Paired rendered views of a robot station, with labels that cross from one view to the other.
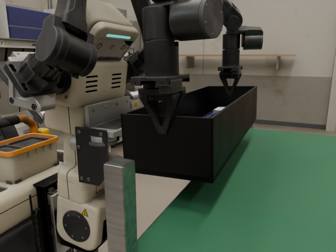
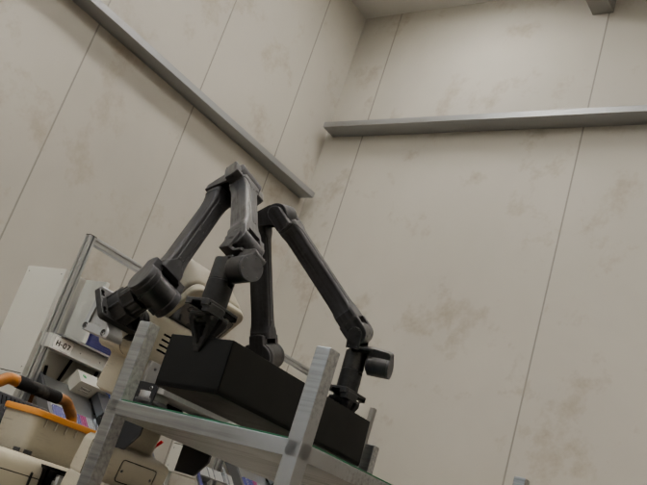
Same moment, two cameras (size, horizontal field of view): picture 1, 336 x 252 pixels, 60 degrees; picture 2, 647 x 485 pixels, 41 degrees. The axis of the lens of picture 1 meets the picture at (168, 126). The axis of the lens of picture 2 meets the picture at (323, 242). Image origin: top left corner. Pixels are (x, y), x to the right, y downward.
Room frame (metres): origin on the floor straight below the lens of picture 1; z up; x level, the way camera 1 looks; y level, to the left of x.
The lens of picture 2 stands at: (-1.15, -0.62, 0.80)
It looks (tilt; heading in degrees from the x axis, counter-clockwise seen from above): 19 degrees up; 15
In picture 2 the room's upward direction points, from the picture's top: 18 degrees clockwise
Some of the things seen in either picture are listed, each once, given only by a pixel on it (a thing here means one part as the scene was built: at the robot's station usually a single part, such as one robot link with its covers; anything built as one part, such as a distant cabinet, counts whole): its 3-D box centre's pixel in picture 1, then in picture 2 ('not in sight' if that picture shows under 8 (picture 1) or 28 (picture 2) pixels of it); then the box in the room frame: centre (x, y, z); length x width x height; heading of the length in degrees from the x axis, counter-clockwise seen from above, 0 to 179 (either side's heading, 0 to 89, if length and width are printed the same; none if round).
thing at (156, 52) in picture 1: (161, 64); (215, 298); (0.49, 0.01, 1.22); 0.10 x 0.07 x 0.07; 157
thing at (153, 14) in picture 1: (163, 24); (226, 271); (0.49, 0.01, 1.28); 0.07 x 0.06 x 0.07; 51
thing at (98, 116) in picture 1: (115, 135); (168, 418); (0.86, 0.16, 0.99); 0.28 x 0.16 x 0.22; 157
